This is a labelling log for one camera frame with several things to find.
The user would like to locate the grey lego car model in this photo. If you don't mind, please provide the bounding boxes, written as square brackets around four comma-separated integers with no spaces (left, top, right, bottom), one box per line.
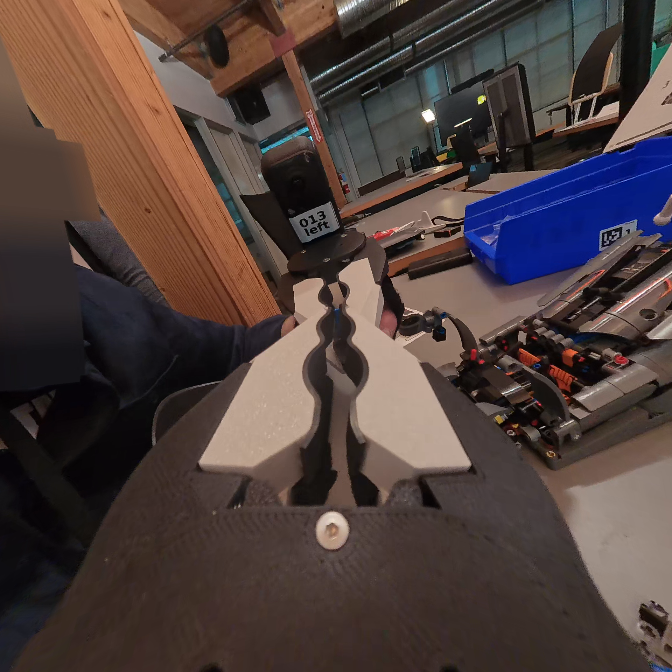
[422,231,672,470]

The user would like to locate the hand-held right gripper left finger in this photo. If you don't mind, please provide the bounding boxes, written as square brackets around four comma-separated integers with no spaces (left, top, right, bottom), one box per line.
[198,308,334,505]

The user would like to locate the curved plywood chair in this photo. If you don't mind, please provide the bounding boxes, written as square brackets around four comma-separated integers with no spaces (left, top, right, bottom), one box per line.
[567,23,623,124]

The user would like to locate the wooden background desk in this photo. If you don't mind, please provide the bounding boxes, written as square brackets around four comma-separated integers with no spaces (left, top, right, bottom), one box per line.
[341,163,463,216]

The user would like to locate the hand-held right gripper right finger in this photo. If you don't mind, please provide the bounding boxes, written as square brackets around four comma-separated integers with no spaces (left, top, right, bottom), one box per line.
[338,307,473,505]

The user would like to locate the large window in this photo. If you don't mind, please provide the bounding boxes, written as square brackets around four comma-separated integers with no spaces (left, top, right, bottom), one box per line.
[258,126,310,153]

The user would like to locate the black chair armrest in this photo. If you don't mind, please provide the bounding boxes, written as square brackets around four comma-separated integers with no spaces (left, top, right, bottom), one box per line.
[151,382,224,448]

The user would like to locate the wood edged background table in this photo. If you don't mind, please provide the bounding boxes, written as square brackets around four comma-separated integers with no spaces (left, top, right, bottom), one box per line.
[344,189,473,279]

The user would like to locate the black lego assembly blue pins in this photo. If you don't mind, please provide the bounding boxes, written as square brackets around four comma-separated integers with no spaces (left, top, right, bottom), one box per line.
[327,300,351,354]

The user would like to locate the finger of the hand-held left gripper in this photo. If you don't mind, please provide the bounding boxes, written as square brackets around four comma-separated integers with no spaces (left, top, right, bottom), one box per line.
[338,258,386,329]
[293,279,333,322]

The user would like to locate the blue plastic bin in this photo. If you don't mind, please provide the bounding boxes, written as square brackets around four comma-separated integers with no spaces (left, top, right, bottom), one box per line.
[464,138,672,285]

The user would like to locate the black metal pole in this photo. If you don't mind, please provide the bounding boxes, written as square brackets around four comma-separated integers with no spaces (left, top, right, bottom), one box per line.
[619,0,656,116]

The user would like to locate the open instruction booklet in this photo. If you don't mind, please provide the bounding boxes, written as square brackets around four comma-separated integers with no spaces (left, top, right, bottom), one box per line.
[604,47,672,154]

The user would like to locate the black monitor screen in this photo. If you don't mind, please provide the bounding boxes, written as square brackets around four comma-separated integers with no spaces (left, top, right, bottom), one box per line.
[435,86,491,140]

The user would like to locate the person's left forearm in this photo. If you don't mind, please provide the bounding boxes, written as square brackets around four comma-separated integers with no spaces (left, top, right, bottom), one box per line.
[152,302,288,384]

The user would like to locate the red black hand tool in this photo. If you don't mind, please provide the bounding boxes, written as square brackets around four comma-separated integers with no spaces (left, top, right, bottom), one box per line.
[375,223,422,249]

